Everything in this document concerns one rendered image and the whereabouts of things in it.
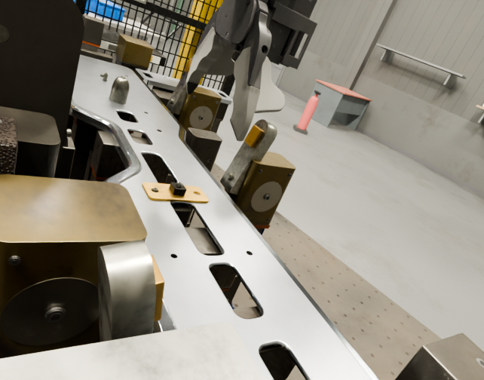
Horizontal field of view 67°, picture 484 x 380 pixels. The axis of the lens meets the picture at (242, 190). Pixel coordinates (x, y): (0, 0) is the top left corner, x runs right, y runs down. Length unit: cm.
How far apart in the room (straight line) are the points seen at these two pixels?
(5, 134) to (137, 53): 87
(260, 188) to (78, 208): 38
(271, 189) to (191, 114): 35
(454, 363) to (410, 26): 854
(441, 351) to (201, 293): 23
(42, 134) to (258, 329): 25
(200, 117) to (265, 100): 51
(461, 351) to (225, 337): 31
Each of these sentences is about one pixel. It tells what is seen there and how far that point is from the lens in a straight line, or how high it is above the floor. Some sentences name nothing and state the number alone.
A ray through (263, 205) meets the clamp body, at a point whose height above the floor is 97.
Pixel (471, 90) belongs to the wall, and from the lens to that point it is 828.
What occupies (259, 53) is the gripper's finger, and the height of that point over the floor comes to 120.
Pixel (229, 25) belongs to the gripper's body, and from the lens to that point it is 43.
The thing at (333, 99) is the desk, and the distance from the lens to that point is 743.
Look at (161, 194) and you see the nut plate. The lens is 47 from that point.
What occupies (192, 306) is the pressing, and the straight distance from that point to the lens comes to 33.
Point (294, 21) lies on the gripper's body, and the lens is 43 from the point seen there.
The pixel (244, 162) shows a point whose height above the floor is 104.
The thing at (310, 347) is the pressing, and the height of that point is 100.
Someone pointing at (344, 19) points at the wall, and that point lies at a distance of 946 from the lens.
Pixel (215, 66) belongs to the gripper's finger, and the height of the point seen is 116.
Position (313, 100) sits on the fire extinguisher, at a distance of 595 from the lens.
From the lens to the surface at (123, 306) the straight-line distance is 19.
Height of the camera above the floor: 123
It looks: 23 degrees down
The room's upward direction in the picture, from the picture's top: 23 degrees clockwise
